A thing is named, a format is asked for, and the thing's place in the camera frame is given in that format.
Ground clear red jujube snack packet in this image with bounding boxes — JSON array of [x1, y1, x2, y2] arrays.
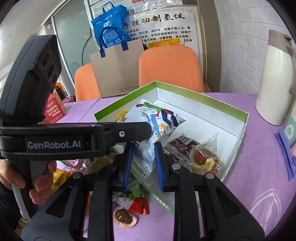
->
[[189, 133, 226, 179]]

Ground white blue snack bag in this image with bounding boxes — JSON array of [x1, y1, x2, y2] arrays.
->
[[125, 99, 187, 175]]

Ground person's left hand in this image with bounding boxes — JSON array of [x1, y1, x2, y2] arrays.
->
[[0, 159, 57, 205]]

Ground dark brown snack packet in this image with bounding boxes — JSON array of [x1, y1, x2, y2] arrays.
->
[[163, 133, 199, 172]]

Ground pink snack bag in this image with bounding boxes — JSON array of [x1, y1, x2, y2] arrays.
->
[[62, 156, 113, 175]]

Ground red foil candy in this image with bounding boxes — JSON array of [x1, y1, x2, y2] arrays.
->
[[128, 197, 149, 215]]

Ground pink jelly cup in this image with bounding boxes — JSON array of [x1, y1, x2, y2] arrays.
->
[[114, 209, 137, 228]]

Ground orange chip snack bag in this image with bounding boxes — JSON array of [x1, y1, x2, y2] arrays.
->
[[51, 168, 73, 194]]

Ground red biscuit box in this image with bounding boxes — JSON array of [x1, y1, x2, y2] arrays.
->
[[43, 92, 66, 124]]

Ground green cardboard box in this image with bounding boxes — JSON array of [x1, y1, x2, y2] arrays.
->
[[93, 80, 249, 215]]

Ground yellow snack packet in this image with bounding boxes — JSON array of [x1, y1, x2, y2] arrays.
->
[[115, 111, 128, 123]]

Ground left orange chair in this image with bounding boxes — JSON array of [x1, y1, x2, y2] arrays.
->
[[74, 63, 102, 101]]

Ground orange chair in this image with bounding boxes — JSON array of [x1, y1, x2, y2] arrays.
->
[[74, 63, 102, 101], [138, 45, 204, 92]]

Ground purple tablecloth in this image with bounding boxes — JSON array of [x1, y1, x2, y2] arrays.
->
[[59, 92, 295, 240]]

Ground right orange chair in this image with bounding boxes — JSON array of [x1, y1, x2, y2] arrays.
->
[[138, 45, 204, 92]]

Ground paper cup sleeve pack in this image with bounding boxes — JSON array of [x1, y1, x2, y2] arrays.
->
[[274, 101, 296, 182]]

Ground white thermos jug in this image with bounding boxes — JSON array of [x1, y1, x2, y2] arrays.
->
[[255, 30, 295, 126]]

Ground blue tote bag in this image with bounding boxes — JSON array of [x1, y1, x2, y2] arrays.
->
[[91, 1, 132, 49]]

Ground white chinese text poster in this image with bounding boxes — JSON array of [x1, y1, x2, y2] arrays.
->
[[124, 5, 207, 81]]

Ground brown paper bag blue handles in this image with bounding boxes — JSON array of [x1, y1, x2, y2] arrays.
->
[[90, 26, 144, 98]]

